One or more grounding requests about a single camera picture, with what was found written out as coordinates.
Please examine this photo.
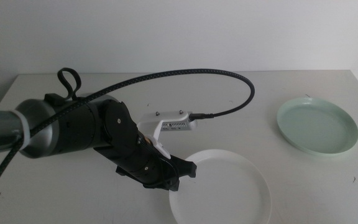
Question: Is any white shallow plastic bowl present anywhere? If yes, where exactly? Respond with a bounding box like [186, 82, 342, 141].
[168, 149, 273, 224]

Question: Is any black braided cable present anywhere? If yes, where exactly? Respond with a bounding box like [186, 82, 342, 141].
[0, 68, 256, 212]

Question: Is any pale green shallow plastic bowl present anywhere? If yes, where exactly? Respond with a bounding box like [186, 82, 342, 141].
[276, 96, 358, 156]

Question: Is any black strap loop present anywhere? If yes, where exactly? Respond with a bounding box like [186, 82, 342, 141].
[44, 67, 82, 105]

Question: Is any white wrist camera with mount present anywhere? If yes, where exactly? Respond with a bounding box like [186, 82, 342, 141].
[137, 110, 198, 160]

